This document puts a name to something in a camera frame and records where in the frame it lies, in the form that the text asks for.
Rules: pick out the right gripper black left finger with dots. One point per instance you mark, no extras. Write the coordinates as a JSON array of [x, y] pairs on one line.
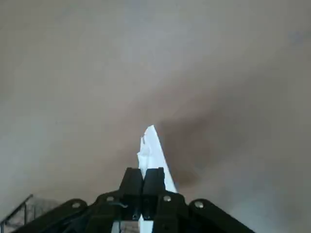
[[131, 182]]

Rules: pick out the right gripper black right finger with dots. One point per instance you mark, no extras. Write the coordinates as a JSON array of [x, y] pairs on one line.
[[154, 182]]

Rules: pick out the white tissue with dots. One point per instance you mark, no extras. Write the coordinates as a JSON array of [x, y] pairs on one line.
[[153, 150]]

